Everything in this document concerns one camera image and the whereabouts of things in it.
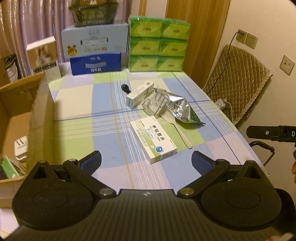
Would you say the large cardboard box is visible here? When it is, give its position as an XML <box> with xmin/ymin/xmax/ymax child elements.
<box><xmin>1</xmin><ymin>73</ymin><xmax>58</xmax><ymax>208</ymax></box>

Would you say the checkered tablecloth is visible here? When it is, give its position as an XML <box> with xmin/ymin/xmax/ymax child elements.
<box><xmin>0</xmin><ymin>70</ymin><xmax>265</xmax><ymax>232</ymax></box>

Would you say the white product box with photo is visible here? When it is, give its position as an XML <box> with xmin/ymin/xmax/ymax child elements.
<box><xmin>26</xmin><ymin>36</ymin><xmax>61</xmax><ymax>82</ymax></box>

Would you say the green carton box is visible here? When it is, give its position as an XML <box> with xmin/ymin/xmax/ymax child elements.
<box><xmin>1</xmin><ymin>156</ymin><xmax>20</xmax><ymax>179</ymax></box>

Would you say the long white ointment box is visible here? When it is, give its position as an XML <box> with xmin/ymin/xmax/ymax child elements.
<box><xmin>126</xmin><ymin>81</ymin><xmax>154</xmax><ymax>109</ymax></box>

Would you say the white power adapter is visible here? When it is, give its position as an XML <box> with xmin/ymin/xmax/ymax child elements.
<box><xmin>14</xmin><ymin>136</ymin><xmax>28</xmax><ymax>162</ymax></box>

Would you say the light blue milk carton box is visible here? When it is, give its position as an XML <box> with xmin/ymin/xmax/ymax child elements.
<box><xmin>61</xmin><ymin>23</ymin><xmax>128</xmax><ymax>58</ymax></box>

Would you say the green tissue pack bundle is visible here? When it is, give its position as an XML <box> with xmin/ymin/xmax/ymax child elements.
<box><xmin>128</xmin><ymin>16</ymin><xmax>191</xmax><ymax>72</ymax></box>

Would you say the person right hand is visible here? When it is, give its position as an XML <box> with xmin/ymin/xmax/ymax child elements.
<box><xmin>292</xmin><ymin>161</ymin><xmax>296</xmax><ymax>175</ymax></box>

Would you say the white plastic spoon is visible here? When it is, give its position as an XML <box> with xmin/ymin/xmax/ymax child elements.
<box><xmin>161</xmin><ymin>110</ymin><xmax>193</xmax><ymax>149</ymax></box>

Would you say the silver green foil bag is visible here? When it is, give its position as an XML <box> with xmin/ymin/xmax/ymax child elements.
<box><xmin>155</xmin><ymin>89</ymin><xmax>205</xmax><ymax>125</ymax></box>

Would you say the dark blue milk box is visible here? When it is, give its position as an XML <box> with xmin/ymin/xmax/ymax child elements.
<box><xmin>69</xmin><ymin>53</ymin><xmax>121</xmax><ymax>76</ymax></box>

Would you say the background cardboard box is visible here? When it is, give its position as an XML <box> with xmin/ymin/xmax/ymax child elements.
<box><xmin>0</xmin><ymin>54</ymin><xmax>18</xmax><ymax>86</ymax></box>

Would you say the wall socket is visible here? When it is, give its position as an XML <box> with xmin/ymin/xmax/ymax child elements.
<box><xmin>236</xmin><ymin>29</ymin><xmax>258</xmax><ymax>49</ymax></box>

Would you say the white medicine box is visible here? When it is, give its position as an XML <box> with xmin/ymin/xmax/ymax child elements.
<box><xmin>130</xmin><ymin>116</ymin><xmax>177</xmax><ymax>164</ymax></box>

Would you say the brown quilted chair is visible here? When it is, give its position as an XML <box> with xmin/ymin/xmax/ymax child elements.
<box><xmin>203</xmin><ymin>44</ymin><xmax>273</xmax><ymax>125</ymax></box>

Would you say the purple curtain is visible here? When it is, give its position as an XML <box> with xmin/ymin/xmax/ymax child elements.
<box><xmin>0</xmin><ymin>0</ymin><xmax>133</xmax><ymax>77</ymax></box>

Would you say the dark noodle bowl pack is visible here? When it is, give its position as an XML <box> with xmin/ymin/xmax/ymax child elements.
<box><xmin>68</xmin><ymin>0</ymin><xmax>118</xmax><ymax>27</ymax></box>

